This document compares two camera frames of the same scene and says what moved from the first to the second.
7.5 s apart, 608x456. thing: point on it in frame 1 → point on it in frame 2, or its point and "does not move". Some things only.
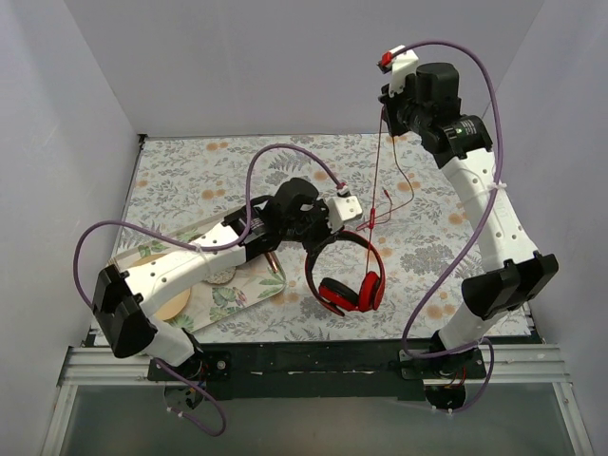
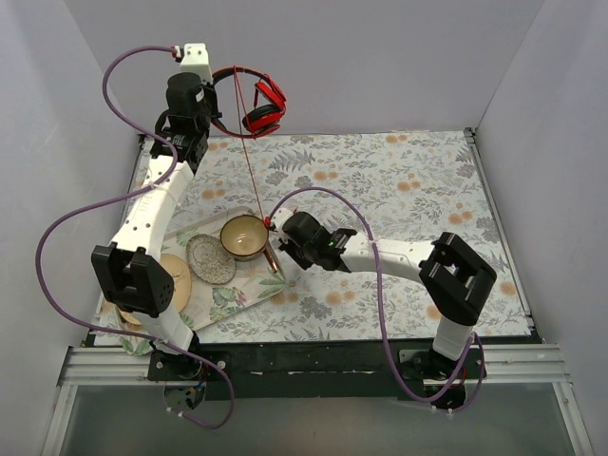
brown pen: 272,260 does not move
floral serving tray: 208,299 does not move
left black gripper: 313,227 → 209,106
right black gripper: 389,112 → 287,245
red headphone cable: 372,227 → 243,113
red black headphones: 337,297 → 269,104
